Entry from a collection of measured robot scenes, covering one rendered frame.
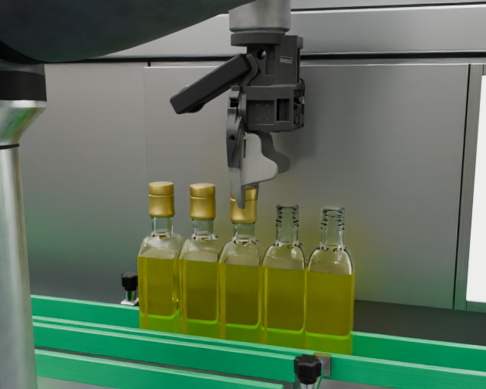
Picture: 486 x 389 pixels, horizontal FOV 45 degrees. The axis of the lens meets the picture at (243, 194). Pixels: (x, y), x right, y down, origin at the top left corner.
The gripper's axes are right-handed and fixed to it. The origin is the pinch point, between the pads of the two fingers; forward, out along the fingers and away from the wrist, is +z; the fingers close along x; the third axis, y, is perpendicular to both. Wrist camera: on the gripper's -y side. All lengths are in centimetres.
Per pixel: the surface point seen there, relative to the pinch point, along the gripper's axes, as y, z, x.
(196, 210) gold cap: -5.9, 2.2, -1.5
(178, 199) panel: -14.3, 3.7, 11.8
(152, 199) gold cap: -12.1, 1.1, -1.8
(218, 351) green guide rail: -1.2, 19.1, -6.3
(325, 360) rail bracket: 12.1, 19.0, -5.0
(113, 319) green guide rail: -21.5, 21.0, 2.9
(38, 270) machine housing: -43.1, 18.8, 14.4
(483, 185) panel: 30.0, -0.7, 12.8
